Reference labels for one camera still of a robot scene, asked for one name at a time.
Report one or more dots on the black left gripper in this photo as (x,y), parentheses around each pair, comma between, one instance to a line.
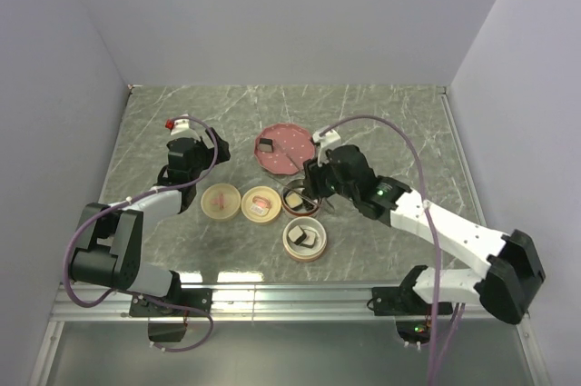
(222,154)

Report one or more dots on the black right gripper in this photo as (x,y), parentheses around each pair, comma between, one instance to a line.
(313,176)

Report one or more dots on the metal tongs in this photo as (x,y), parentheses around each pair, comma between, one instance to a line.
(322,203)

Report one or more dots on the steel lunch box tier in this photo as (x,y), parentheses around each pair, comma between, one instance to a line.
(290,187)

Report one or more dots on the cream lid with pink knob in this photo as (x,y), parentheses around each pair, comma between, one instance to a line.
(221,202)

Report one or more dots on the sushi piece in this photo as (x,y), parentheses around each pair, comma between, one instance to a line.
(296,235)
(265,145)
(294,201)
(310,240)

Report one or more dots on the black spiky sea cucumber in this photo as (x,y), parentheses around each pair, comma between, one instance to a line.
(308,207)

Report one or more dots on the sushi piece front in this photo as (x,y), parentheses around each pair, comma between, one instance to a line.
(310,240)

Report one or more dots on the sushi piece back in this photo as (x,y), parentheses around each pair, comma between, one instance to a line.
(296,235)

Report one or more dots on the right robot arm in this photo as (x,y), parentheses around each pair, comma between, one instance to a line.
(502,273)

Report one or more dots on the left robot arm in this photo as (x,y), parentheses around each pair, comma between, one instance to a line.
(105,253)

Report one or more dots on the cream lunch box tier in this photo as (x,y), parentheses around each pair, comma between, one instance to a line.
(302,254)

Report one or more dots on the pink dotted plate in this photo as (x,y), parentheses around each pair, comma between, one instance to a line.
(297,142)

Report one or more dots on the cream lid with barcode label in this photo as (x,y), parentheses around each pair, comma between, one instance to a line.
(261,205)

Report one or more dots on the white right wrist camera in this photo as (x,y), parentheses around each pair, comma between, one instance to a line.
(325,142)

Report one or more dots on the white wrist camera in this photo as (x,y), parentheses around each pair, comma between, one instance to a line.
(182,127)
(325,142)

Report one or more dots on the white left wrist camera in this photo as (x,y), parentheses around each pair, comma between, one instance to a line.
(182,127)

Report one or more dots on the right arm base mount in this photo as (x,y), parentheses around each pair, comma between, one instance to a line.
(397,301)

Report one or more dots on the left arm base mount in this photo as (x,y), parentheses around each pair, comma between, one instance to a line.
(196,302)

